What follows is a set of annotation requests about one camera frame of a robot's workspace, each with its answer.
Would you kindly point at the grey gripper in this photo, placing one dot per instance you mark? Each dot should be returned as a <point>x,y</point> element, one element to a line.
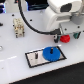
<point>74,25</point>

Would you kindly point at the red gear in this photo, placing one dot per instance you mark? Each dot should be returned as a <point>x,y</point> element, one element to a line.
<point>65,38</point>

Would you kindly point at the blue gear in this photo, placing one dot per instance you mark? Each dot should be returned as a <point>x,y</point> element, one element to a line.
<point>51,54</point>

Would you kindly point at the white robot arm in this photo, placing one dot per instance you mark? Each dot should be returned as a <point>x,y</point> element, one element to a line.
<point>65,17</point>

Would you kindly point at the beige connector block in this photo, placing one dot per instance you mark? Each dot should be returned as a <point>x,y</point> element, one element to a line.
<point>18,27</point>

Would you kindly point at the peg base plate black-bordered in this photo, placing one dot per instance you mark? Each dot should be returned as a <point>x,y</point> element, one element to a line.
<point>32,62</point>

